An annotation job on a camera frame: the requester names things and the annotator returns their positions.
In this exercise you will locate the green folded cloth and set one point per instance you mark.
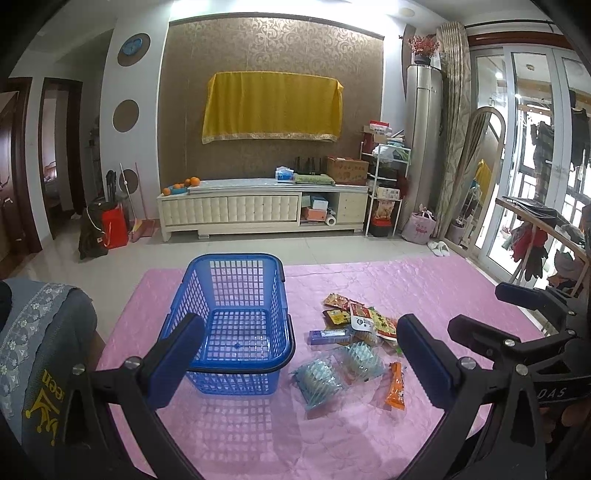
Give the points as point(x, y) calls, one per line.
point(317, 179)

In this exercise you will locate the grey chair with lace cover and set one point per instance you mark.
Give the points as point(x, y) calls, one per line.
point(47, 330)

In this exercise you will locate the broom with pink dustpan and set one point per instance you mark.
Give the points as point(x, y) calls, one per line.
point(141, 226)

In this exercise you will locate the purple Doublemint gum pack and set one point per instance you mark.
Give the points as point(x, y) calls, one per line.
point(329, 337)

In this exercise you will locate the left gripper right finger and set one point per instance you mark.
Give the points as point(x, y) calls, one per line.
point(434, 364)

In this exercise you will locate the blue plastic basket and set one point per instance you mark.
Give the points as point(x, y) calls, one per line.
point(249, 336)

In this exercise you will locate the purple yellow chips bag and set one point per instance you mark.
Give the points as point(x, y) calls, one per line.
point(337, 318)

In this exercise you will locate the red shopping bag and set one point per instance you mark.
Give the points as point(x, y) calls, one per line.
point(115, 228)

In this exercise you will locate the red white snack bag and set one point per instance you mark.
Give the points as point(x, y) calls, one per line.
point(370, 325)

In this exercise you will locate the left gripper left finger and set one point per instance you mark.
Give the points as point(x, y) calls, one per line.
point(168, 360)

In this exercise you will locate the cardboard box on cabinet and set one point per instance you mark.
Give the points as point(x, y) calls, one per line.
point(347, 171)

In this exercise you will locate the patterned beige curtain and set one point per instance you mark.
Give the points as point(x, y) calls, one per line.
point(456, 69)

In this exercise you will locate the pink quilted table mat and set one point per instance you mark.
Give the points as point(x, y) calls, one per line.
point(324, 414)

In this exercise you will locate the blue striped cracker pack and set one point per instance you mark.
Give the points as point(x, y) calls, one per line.
point(319, 381)
point(359, 362)

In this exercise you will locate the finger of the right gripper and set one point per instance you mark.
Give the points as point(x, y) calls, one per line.
point(489, 342)
point(531, 299)

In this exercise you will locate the yellow cloth covered TV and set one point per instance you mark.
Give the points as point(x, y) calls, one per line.
point(268, 105)

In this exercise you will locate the orange snack bar pack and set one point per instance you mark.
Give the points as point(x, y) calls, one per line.
point(395, 397)

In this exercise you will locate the red orange snack pouch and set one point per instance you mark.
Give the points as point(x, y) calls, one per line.
point(336, 301)

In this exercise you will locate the tall standing air conditioner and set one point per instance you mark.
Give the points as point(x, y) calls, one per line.
point(422, 135)

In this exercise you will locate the blue wall clock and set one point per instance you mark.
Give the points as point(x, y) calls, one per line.
point(133, 49)

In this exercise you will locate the white metal shelf rack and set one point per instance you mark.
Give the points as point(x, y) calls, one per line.
point(389, 161)

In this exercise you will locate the cream TV cabinet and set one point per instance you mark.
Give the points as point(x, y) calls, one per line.
point(262, 206)

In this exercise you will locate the white slippers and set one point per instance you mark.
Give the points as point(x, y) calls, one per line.
point(439, 248)

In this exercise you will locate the blue tissue pack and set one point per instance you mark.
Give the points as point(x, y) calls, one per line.
point(284, 174)

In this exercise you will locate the oranges on blue plate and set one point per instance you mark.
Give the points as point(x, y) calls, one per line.
point(182, 187)

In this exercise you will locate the pink tote bag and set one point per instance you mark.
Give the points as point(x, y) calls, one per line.
point(419, 228)

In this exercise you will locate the black bag on floor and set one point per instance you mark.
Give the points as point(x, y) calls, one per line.
point(91, 239)

